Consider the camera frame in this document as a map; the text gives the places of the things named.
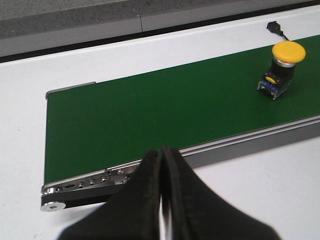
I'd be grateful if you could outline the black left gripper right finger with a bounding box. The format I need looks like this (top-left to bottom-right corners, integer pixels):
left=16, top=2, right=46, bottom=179
left=161, top=146, right=280, bottom=240

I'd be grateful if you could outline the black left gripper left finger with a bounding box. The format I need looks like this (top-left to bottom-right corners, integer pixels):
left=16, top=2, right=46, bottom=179
left=58, top=150, right=162, bottom=240

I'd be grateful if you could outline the black drive belt with pulleys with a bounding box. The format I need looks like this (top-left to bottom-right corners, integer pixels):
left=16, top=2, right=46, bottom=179
left=40, top=184, right=124, bottom=212

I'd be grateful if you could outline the green conveyor belt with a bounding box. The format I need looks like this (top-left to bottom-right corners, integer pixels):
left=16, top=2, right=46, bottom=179
left=44, top=36, right=320, bottom=184

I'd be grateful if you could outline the yellow mushroom button lower left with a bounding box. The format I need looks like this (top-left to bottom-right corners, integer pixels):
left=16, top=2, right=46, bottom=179
left=257, top=40, right=306, bottom=100

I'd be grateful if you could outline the grey granite slab left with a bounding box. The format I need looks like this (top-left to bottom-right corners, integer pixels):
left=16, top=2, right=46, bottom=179
left=0, top=0, right=251, bottom=41

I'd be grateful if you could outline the aluminium conveyor frame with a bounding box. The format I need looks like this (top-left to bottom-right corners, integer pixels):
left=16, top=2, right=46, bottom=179
left=41, top=79, right=320, bottom=194

